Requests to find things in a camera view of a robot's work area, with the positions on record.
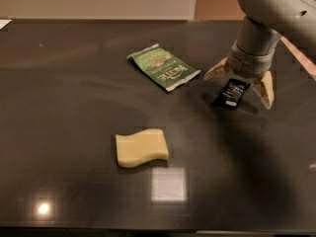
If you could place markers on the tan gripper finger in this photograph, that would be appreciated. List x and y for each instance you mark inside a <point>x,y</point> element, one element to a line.
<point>220,69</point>
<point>263,87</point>

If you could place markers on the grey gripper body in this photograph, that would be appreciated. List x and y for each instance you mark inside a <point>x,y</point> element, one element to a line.
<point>249,64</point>

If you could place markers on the black rxbar chocolate wrapper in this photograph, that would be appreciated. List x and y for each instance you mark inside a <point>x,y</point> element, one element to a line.
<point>232,94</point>

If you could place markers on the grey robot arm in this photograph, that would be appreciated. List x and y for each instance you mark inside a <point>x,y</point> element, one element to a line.
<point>265,23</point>

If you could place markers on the yellow wavy sponge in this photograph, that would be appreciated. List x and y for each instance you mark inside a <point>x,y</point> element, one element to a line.
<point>141,147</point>

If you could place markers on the green chip bag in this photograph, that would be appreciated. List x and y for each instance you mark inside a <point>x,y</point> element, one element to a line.
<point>164,68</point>

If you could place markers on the white paper at table corner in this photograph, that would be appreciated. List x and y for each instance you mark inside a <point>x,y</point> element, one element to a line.
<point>4,23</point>

